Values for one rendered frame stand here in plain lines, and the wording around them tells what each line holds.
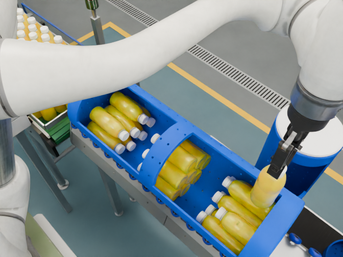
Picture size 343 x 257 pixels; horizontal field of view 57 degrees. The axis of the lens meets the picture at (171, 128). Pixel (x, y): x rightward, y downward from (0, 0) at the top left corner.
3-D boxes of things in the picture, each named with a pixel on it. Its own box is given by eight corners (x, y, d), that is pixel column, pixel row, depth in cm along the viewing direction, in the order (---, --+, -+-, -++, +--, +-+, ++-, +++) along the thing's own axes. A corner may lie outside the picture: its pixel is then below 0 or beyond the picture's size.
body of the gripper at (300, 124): (322, 129, 54) (303, 157, 61) (343, 101, 58) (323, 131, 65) (283, 106, 57) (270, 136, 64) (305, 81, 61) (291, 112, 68)
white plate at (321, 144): (264, 112, 135) (263, 113, 136) (301, 164, 120) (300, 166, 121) (317, 95, 141) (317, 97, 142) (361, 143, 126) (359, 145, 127)
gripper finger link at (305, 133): (310, 130, 61) (308, 134, 60) (287, 166, 69) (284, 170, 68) (292, 120, 63) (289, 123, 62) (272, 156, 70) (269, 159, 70)
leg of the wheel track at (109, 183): (118, 217, 214) (102, 173, 164) (113, 212, 216) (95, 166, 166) (125, 211, 217) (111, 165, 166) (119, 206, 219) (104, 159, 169)
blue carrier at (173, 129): (244, 285, 104) (263, 266, 80) (77, 137, 138) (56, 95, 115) (289, 221, 115) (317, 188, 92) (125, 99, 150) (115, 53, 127)
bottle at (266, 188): (273, 189, 91) (290, 160, 78) (273, 211, 87) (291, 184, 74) (249, 185, 92) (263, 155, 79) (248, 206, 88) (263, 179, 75)
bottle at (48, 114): (46, 123, 148) (33, 100, 135) (41, 114, 152) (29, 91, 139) (59, 118, 151) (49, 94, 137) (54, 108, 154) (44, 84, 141)
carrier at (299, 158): (230, 198, 207) (252, 239, 191) (262, 113, 136) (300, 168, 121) (268, 184, 213) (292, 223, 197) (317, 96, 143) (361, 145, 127)
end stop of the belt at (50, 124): (47, 130, 140) (45, 126, 138) (46, 129, 140) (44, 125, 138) (115, 82, 158) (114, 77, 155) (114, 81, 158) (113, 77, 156)
